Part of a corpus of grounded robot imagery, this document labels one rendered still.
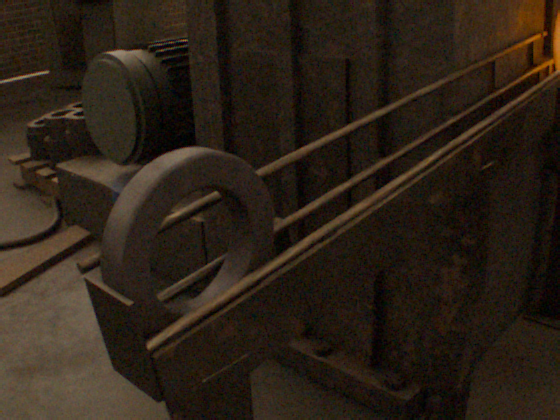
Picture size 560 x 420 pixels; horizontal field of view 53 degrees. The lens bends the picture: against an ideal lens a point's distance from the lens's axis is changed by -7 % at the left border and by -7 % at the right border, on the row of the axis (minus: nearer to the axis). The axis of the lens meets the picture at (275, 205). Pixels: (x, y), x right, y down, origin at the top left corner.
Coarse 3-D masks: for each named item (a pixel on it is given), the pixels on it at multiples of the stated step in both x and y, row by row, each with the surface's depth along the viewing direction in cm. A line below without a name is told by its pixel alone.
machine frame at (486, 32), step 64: (192, 0) 136; (256, 0) 122; (320, 0) 111; (384, 0) 102; (448, 0) 93; (512, 0) 109; (192, 64) 143; (256, 64) 127; (320, 64) 115; (384, 64) 106; (448, 64) 97; (512, 64) 115; (256, 128) 133; (320, 128) 120; (384, 128) 110; (320, 192) 125; (512, 192) 130; (512, 256) 139; (320, 320) 139; (384, 320) 125; (512, 320) 152; (384, 384) 124
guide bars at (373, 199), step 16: (544, 80) 105; (528, 96) 99; (496, 112) 91; (480, 128) 87; (448, 144) 81; (432, 160) 78; (400, 176) 73; (416, 176) 75; (384, 192) 70; (352, 208) 67; (368, 208) 69; (336, 224) 65; (304, 240) 62; (320, 240) 63; (288, 256) 60; (256, 272) 58; (272, 272) 59; (240, 288) 56; (208, 304) 54; (224, 304) 55; (192, 320) 52; (160, 336) 50; (176, 336) 51
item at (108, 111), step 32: (96, 64) 188; (128, 64) 181; (160, 64) 189; (96, 96) 194; (128, 96) 180; (160, 96) 185; (96, 128) 200; (128, 128) 186; (160, 128) 188; (192, 128) 199; (96, 160) 225; (128, 160) 195; (64, 192) 224; (96, 192) 204; (96, 224) 212; (192, 224) 168; (160, 256) 186; (192, 256) 173; (192, 288) 180
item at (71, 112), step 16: (64, 112) 257; (80, 112) 236; (32, 128) 261; (48, 128) 245; (64, 128) 244; (80, 128) 225; (32, 144) 265; (48, 144) 248; (64, 144) 246; (80, 144) 229; (16, 160) 270; (32, 160) 276; (48, 160) 255; (64, 160) 249; (32, 176) 271; (48, 176) 247; (48, 192) 261
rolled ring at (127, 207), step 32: (160, 160) 51; (192, 160) 51; (224, 160) 53; (128, 192) 49; (160, 192) 49; (192, 192) 52; (224, 192) 56; (256, 192) 57; (128, 224) 48; (160, 224) 50; (256, 224) 58; (128, 256) 48; (256, 256) 59; (128, 288) 49; (224, 288) 59; (160, 320) 52
